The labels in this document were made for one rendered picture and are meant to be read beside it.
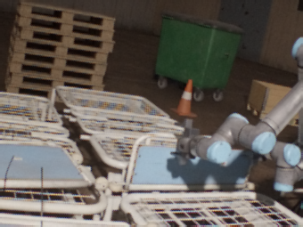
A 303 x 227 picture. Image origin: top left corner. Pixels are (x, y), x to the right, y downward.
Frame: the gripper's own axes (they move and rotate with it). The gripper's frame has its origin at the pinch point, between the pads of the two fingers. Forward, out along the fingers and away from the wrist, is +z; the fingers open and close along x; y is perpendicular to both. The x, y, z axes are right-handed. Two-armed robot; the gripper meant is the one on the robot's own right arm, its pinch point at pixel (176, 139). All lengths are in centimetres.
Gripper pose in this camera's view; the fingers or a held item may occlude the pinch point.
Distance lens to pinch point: 207.6
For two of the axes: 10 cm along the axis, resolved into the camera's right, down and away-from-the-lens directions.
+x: 1.3, -9.9, -0.5
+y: 8.6, 0.9, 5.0
